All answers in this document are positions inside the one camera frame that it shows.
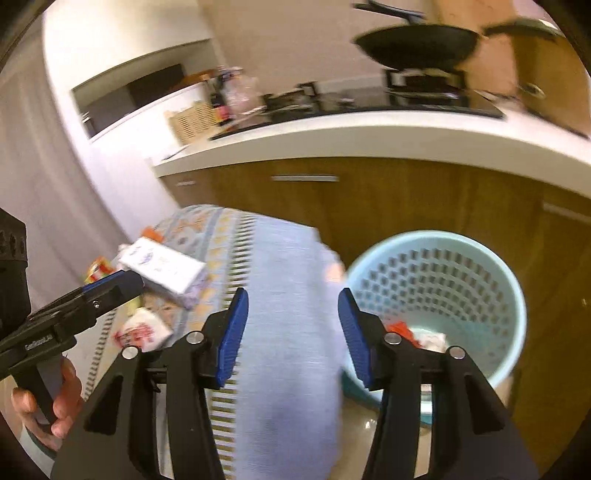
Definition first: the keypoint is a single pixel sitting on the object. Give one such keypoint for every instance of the brown rice cooker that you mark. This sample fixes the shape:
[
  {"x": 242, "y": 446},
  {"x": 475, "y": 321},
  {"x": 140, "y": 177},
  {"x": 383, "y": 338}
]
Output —
[{"x": 552, "y": 81}]

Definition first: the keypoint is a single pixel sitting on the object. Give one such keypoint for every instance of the clear plastic bag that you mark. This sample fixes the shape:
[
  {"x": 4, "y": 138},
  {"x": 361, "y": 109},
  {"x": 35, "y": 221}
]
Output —
[{"x": 242, "y": 93}]

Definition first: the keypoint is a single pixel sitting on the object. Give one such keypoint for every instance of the red orange plastic wrapper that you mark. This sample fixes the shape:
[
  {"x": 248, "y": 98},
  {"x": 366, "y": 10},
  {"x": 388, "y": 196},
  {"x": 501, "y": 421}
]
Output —
[{"x": 401, "y": 328}]

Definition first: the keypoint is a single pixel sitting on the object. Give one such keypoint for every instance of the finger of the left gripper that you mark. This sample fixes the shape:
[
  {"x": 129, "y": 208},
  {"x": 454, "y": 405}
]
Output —
[{"x": 109, "y": 292}]

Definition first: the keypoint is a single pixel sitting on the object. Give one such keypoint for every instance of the colourful rubik's cube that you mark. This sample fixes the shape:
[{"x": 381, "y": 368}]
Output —
[{"x": 99, "y": 269}]

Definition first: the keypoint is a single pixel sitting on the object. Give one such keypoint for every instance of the black wok pan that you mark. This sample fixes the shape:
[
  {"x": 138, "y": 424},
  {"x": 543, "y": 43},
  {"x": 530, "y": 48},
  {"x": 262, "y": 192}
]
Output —
[{"x": 416, "y": 45}]

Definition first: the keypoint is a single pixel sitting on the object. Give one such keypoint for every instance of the black gas stove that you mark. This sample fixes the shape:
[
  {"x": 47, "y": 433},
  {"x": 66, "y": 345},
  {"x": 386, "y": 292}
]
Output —
[{"x": 433, "y": 90}]

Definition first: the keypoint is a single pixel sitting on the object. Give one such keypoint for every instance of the patterned blue tablecloth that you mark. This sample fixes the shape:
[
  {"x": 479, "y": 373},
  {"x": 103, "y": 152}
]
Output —
[{"x": 279, "y": 415}]

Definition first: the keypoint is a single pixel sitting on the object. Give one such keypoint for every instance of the dark blue milk carton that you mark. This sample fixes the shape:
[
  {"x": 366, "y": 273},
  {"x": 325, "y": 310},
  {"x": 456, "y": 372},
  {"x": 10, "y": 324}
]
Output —
[{"x": 173, "y": 274}]

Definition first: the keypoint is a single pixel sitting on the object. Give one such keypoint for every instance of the dark soy sauce bottle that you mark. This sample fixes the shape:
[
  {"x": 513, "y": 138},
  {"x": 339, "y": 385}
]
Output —
[{"x": 220, "y": 109}]

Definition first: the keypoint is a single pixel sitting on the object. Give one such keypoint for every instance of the woven cutlery basket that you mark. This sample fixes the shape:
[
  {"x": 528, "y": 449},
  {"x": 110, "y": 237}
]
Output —
[{"x": 193, "y": 123}]

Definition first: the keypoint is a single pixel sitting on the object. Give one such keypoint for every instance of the wooden kitchen cabinet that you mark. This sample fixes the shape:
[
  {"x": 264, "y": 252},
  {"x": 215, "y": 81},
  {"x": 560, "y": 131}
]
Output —
[{"x": 541, "y": 231}]

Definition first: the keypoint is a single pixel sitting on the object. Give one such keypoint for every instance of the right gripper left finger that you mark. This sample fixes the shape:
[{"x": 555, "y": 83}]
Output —
[{"x": 114, "y": 435}]

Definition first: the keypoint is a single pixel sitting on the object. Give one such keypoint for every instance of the red paper cup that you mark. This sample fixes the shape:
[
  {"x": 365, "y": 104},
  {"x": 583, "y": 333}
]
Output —
[{"x": 143, "y": 330}]

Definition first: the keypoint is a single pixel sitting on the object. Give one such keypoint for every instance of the person's left hand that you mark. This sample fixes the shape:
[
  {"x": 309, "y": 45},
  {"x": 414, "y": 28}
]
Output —
[{"x": 48, "y": 417}]

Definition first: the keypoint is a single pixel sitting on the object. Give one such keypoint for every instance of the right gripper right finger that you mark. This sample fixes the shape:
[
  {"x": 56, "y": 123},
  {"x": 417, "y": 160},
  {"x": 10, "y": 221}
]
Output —
[{"x": 472, "y": 434}]

